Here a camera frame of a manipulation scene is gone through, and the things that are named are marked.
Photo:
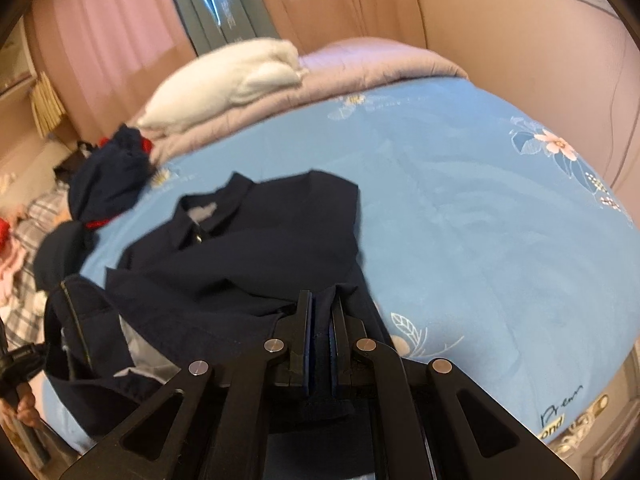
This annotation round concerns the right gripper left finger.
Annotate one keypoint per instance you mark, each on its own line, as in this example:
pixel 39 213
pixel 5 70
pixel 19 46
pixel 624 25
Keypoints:
pixel 207 422

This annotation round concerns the blue-grey lettered curtain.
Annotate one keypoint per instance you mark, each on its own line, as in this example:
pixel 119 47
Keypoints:
pixel 212 24

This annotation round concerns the grey plaid blanket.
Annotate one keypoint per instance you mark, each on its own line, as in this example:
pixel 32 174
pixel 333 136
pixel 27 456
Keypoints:
pixel 31 224

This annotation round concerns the folded dark navy garment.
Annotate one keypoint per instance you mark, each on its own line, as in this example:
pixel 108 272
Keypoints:
pixel 61 254

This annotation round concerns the black garment by headboard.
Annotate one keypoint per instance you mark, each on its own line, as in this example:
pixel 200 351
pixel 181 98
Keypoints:
pixel 70 166

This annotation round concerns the white fluffy pillow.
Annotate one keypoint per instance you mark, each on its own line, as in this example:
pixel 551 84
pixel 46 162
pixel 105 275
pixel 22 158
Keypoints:
pixel 217 81

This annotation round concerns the red puffer jacket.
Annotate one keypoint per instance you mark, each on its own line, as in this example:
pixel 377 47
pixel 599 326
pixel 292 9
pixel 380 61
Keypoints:
pixel 5 231

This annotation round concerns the navy collared zip jacket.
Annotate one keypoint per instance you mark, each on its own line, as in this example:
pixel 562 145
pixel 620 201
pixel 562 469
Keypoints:
pixel 209 284

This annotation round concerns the light blue floral bedsheet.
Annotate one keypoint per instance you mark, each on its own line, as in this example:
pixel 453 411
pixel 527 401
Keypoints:
pixel 483 238

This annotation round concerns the pale pink quilt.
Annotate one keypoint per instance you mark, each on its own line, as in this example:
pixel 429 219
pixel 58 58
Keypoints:
pixel 339 70

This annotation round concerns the beige padded headboard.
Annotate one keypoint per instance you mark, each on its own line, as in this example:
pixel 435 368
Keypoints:
pixel 35 178

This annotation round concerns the beige pleated skirt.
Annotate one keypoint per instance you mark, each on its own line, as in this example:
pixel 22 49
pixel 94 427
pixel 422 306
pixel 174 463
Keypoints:
pixel 48 110

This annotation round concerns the person's left hand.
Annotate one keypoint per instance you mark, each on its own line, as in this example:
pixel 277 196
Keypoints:
pixel 24 411

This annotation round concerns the red garment under navy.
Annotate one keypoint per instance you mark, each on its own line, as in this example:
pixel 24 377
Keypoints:
pixel 120 185

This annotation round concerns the pink clothes pile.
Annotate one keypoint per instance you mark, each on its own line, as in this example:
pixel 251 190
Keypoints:
pixel 12 260

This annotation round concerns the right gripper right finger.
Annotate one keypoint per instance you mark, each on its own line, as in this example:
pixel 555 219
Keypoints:
pixel 431 421

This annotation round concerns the crumpled navy garment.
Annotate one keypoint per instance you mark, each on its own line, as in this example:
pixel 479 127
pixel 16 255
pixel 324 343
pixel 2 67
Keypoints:
pixel 107 179

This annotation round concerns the pink curtain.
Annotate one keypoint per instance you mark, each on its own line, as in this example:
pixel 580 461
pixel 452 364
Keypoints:
pixel 106 57

